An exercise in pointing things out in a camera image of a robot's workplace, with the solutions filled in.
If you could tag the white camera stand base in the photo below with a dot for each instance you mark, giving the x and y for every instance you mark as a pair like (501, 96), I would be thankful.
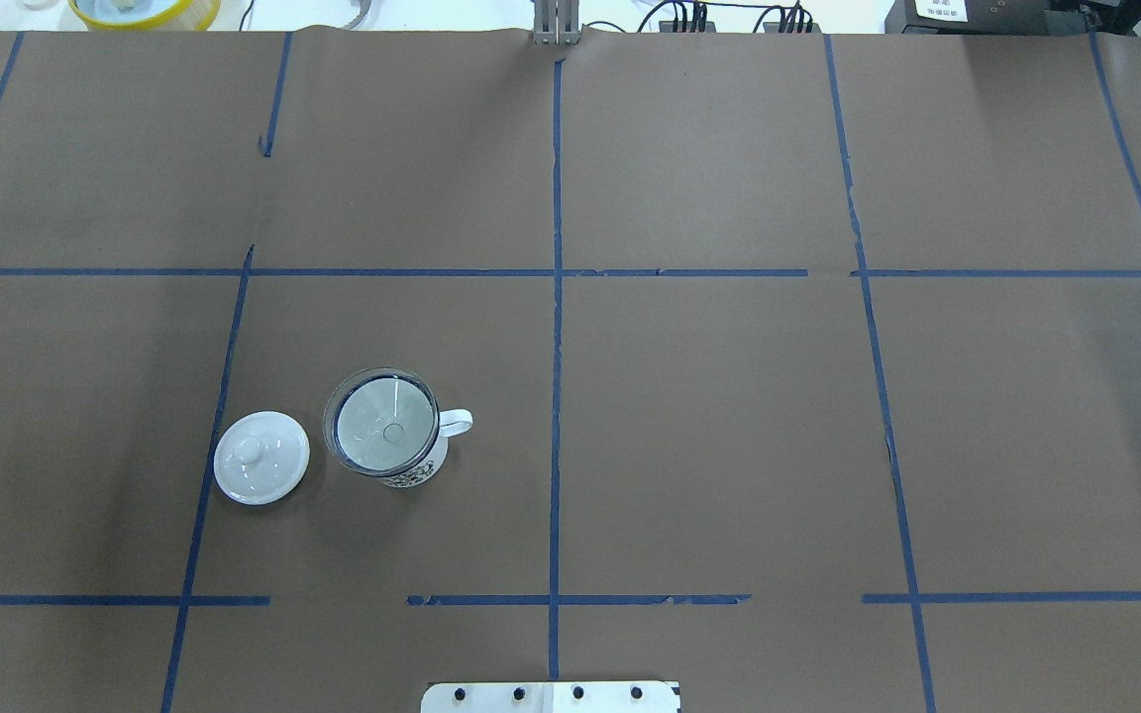
(553, 696)

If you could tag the white enamel mug blue rim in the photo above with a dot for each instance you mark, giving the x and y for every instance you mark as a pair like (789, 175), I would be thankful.
(432, 451)

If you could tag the black box device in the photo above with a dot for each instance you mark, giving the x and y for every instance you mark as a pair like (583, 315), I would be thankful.
(1000, 18)

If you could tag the yellow tape roll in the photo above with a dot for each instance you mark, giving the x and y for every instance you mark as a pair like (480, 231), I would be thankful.
(146, 16)

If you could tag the white ceramic lid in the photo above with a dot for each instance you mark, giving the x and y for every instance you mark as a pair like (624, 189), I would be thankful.
(261, 458)

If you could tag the grey aluminium post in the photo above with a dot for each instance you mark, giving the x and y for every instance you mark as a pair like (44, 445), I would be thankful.
(556, 22)

